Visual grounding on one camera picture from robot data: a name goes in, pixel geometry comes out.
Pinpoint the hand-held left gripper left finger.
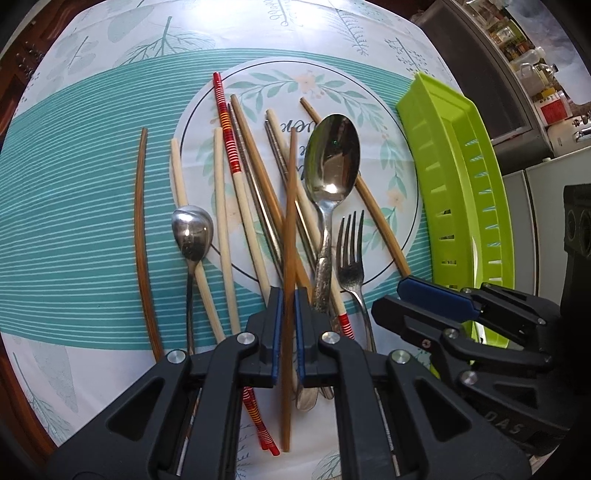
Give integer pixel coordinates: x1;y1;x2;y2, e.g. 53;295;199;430
46;286;284;480

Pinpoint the metal chopstick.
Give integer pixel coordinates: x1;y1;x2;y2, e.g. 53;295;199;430
227;104;284;280
264;120;324;259

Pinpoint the grey metal cabinet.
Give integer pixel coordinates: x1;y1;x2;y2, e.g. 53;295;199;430
418;0;552;175

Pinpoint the shelf of bottles and jars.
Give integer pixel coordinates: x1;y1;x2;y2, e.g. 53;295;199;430
480;0;591;139

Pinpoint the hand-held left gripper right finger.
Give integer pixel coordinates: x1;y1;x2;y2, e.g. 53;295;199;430
294;286;536;480

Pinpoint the brown wooden chopstick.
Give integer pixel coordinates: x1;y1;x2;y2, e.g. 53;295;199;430
281;128;299;453
300;97;411;278

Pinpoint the thin dark brown chopstick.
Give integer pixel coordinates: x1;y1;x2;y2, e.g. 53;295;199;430
133;128;165;363

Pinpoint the leaf print teal tablecloth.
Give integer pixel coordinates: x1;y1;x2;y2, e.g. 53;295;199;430
0;0;467;480

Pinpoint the large metal spoon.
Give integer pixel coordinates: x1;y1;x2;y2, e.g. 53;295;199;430
295;113;362;411

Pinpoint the small metal spoon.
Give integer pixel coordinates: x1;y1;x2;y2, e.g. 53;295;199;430
171;205;215;356

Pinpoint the tan bamboo chopstick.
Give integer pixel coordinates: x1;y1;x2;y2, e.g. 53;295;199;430
229;93;315;291

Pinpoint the metal fork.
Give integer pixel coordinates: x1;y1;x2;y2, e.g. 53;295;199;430
336;210;377;354

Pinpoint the white cabinet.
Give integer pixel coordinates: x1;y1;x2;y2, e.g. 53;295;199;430
501;157;591;301

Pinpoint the green plastic basket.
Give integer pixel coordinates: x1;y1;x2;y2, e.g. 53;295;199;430
396;71;516;380

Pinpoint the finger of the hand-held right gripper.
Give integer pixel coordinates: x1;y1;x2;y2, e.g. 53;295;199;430
370;295;554;394
397;275;561;346

